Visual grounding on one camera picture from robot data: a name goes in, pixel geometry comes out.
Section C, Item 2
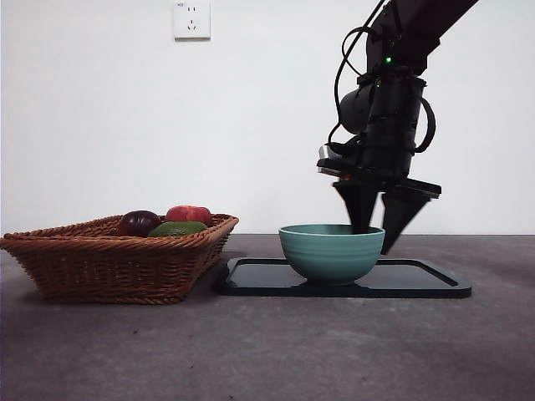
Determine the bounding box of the teal ribbed bowl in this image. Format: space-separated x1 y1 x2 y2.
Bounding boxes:
278 224 386 287

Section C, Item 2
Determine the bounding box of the black rectangular tray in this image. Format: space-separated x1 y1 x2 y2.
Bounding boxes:
215 257 473 299

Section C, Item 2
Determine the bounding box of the red apple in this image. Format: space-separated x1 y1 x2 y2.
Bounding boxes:
166 205 213 227

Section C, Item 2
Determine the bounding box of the green avocado-like fruit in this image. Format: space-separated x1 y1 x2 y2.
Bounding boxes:
148 221 209 239

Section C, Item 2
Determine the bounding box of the dark purple round fruit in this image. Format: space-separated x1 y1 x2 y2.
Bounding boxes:
117 210 162 238

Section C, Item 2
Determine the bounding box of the brown wicker basket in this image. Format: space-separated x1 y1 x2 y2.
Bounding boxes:
0 213 240 305

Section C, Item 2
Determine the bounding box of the short looped right arm cable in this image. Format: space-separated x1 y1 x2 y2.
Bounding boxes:
411 81 438 154

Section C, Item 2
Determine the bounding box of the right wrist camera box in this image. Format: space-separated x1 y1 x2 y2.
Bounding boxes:
316 143 367 179

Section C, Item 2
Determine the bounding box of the long black right arm cable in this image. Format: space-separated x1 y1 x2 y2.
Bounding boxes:
328 0 390 145

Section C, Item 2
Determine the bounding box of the white wall socket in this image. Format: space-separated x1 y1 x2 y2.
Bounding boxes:
173 0 211 42

